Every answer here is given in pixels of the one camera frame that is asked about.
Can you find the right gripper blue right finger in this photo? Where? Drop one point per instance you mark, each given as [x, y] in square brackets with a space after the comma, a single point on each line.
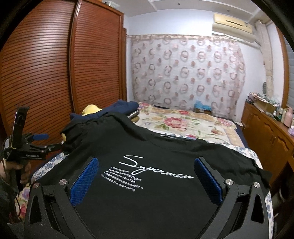
[211, 180]

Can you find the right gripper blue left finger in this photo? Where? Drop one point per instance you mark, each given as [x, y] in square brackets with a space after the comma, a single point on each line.
[82, 180]

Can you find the black t-shirt white script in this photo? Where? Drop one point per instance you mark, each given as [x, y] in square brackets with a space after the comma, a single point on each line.
[146, 186]

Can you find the person's left hand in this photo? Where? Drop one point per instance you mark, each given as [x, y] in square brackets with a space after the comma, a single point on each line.
[7, 168]

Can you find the floral red beige blanket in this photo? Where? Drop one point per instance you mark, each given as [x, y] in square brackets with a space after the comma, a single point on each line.
[188, 124]

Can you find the blue item on box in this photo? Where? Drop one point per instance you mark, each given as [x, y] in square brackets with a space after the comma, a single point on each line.
[199, 107]

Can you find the brown wooden sideboard cabinet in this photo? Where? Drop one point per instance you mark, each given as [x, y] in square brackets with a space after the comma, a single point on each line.
[269, 139]

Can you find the dark circle patterned cloth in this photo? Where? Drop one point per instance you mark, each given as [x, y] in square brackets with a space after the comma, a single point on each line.
[133, 114]

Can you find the navy blue folded cloth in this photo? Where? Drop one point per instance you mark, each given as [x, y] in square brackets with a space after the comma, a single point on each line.
[123, 107]

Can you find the cardboard box with clutter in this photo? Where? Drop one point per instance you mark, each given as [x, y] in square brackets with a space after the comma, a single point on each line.
[262, 102]

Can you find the brown louvered wardrobe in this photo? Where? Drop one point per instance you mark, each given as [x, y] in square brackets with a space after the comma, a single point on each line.
[61, 57]

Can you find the pink thermos jug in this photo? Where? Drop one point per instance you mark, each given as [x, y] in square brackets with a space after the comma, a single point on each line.
[288, 117]

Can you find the small grey desk fan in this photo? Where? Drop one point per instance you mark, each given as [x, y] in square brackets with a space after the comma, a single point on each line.
[265, 88]

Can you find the circle patterned lace curtain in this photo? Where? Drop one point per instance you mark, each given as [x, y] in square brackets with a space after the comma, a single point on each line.
[180, 71]

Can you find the beige wall air conditioner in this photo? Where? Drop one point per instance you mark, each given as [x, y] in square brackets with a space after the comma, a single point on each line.
[234, 27]

